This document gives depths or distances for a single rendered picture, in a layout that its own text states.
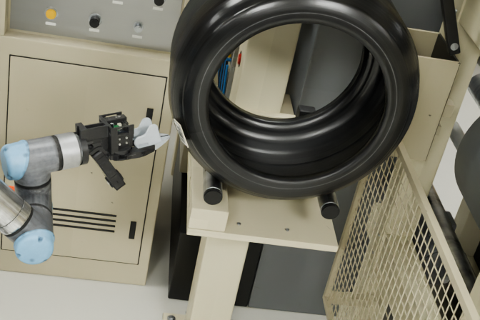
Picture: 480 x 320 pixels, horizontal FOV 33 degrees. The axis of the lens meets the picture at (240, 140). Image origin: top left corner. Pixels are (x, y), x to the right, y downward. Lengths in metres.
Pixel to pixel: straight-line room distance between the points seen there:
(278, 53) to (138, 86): 0.57
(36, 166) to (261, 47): 0.71
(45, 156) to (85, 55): 0.85
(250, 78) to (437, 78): 0.48
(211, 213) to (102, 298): 1.08
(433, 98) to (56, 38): 1.13
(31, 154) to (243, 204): 0.61
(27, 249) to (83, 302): 1.28
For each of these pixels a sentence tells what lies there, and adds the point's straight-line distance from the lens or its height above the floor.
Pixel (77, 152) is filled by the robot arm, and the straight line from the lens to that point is 1.67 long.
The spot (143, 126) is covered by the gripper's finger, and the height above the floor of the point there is 1.05.
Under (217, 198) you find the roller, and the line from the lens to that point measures 1.84.
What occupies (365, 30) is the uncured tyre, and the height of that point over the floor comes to 1.36.
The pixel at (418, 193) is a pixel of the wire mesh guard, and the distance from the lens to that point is 1.88.
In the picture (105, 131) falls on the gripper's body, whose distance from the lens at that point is 1.69.
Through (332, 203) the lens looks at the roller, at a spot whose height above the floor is 0.92.
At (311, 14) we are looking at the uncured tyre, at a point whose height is 1.38.
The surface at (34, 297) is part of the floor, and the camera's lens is 2.87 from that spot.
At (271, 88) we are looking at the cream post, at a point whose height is 1.02.
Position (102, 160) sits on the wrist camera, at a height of 1.00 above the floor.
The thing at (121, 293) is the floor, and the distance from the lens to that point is 2.90.
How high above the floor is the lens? 1.93
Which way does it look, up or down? 30 degrees down
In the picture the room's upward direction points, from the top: 12 degrees clockwise
